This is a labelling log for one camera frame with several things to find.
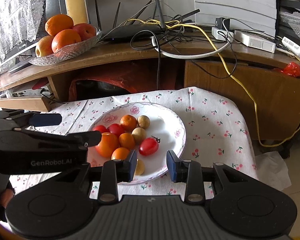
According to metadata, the red cherry tomato middle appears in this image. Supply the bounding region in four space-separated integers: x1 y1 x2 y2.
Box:
108 124 125 138

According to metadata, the orange top in bowl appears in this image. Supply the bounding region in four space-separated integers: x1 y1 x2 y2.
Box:
45 14 74 36

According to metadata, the black power adapter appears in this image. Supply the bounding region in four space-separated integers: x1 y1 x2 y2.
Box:
215 17 230 30

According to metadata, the small orange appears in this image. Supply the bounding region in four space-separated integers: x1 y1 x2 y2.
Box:
119 133 135 150
111 147 130 160
120 115 137 132

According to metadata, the large orange tomato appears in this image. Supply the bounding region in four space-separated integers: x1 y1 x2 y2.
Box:
95 132 119 158

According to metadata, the brown longan middle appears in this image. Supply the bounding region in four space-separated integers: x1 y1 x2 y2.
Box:
132 127 147 145

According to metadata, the orange in bowl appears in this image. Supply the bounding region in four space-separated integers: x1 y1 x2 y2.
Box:
51 29 82 53
45 14 74 36

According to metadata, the red apple in bowl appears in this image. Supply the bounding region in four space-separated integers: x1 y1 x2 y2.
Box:
72 23 96 41

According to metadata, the white thick cable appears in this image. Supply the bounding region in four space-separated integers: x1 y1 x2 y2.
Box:
151 35 231 60

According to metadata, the white tissue paper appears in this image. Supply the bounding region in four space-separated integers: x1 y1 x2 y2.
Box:
255 151 292 191

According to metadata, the brown longan top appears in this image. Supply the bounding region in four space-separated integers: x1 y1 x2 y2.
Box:
137 115 151 129

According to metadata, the black wifi router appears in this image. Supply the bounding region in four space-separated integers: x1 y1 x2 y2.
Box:
100 0 200 41

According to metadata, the red cherry tomato left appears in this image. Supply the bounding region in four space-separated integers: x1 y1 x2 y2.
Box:
93 125 109 134

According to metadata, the white lace cloth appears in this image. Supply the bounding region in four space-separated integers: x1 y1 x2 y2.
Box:
0 0 45 62

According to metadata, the yellow apple in bowl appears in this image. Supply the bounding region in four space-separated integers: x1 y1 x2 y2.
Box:
35 35 54 57

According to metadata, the orange front in bowl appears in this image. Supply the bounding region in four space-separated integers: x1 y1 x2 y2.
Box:
51 29 82 53

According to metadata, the white remote control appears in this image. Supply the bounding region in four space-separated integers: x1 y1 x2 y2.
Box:
282 36 300 59

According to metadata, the white power strip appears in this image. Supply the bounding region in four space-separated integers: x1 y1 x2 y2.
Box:
211 27 234 42

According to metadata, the red cherry tomato with stem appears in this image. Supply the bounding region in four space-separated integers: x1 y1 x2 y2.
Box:
139 137 161 156

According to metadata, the red plastic bag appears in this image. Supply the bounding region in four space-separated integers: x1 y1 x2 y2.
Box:
278 62 300 77

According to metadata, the small orange middle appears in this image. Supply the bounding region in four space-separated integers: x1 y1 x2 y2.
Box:
119 133 135 150

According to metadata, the white floral plate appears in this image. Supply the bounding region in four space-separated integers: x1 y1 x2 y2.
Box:
89 102 186 185

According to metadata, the brown longan bottom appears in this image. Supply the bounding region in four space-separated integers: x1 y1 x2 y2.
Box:
135 159 145 176

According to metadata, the small orange top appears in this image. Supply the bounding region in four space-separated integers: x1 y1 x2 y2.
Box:
120 115 137 132

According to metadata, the brown longan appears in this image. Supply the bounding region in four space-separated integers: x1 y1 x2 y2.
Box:
132 127 147 145
137 115 151 129
135 159 145 176

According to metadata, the white modem box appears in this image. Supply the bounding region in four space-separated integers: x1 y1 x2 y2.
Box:
234 30 276 53

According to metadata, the yellow network cable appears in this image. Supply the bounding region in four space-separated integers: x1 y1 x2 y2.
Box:
123 18 300 148

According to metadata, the small orange bottom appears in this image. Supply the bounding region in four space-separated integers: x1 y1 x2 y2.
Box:
111 147 130 160

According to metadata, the glass fruit bowl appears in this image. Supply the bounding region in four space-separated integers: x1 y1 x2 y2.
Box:
29 29 102 66

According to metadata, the wooden tv cabinet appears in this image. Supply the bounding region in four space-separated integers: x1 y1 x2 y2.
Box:
0 43 300 140

